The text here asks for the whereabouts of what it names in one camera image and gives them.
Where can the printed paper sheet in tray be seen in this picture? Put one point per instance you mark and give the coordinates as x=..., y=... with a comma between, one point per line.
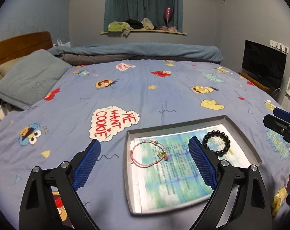
x=164, y=175

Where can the brown wooden headboard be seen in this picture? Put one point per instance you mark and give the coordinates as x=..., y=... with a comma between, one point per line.
x=23, y=45

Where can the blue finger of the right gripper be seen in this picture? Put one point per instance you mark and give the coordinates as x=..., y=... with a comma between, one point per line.
x=282, y=114
x=274, y=123

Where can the blue cartoon print bedsheet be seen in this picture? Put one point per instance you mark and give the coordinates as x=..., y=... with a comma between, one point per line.
x=150, y=93

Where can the grey-blue pillow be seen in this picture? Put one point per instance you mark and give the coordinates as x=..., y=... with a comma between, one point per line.
x=31, y=79

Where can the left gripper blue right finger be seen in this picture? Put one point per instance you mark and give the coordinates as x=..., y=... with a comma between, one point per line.
x=206, y=169

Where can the white wall hook rack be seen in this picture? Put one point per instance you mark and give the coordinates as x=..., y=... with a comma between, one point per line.
x=279, y=46

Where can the green cloth on sill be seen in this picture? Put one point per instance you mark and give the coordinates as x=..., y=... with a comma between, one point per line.
x=119, y=27

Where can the pink balloon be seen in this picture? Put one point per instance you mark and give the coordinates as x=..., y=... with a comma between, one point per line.
x=167, y=15

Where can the blue folded blanket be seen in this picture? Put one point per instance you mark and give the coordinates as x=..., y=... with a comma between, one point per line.
x=95, y=54

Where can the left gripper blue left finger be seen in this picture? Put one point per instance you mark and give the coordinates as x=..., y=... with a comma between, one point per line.
x=83, y=163

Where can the grey shallow cardboard tray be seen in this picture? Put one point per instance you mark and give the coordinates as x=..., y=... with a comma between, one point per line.
x=234, y=130

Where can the teal window curtain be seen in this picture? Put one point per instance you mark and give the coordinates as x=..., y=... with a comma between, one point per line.
x=123, y=10

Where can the black flat monitor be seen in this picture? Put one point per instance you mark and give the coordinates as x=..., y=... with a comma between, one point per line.
x=264, y=63

